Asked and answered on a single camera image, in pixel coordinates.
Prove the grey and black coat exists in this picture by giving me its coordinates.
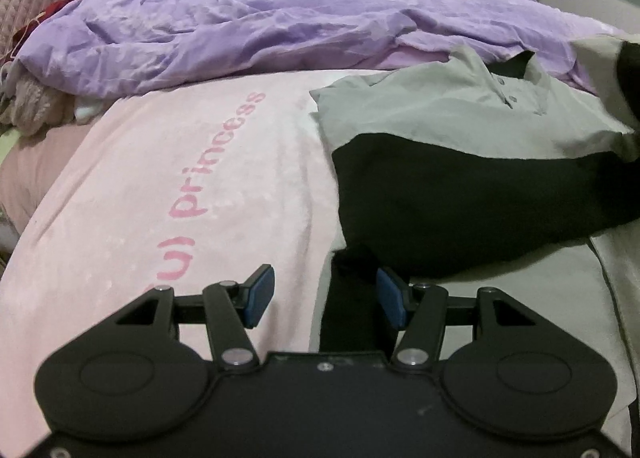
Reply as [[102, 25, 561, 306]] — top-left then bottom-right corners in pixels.
[[308, 34, 640, 454]]

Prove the pink princess blanket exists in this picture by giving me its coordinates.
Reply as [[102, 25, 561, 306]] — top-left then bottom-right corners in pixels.
[[0, 68, 381, 458]]

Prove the beige fuzzy pillow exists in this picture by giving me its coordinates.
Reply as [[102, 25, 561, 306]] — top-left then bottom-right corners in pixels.
[[1, 60, 75, 137]]

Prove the purple duvet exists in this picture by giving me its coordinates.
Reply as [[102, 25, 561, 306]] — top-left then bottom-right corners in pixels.
[[17, 0, 613, 99]]

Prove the red cloth at headboard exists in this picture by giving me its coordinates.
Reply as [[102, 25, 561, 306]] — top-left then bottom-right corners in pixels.
[[1, 0, 76, 66]]

